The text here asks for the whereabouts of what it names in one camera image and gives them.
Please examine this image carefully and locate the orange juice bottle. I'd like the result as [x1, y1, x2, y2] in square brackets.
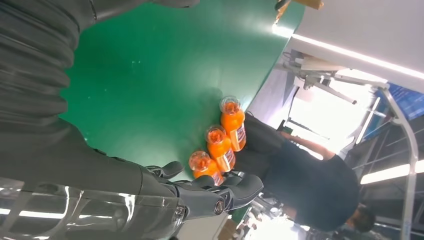
[219, 96, 248, 153]
[188, 150, 225, 187]
[204, 125, 237, 173]

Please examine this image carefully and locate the yellow film-wrapped cardboard stack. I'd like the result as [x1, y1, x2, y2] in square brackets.
[273, 0, 325, 26]

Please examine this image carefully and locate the blue wall board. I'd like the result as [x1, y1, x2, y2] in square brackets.
[385, 82, 424, 122]

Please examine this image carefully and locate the white metal frame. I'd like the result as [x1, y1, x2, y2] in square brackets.
[283, 49, 420, 240]

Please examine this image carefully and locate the standing person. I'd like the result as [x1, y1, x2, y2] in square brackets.
[233, 112, 378, 233]

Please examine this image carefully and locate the green table mat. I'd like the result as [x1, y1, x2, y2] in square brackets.
[59, 0, 306, 223]

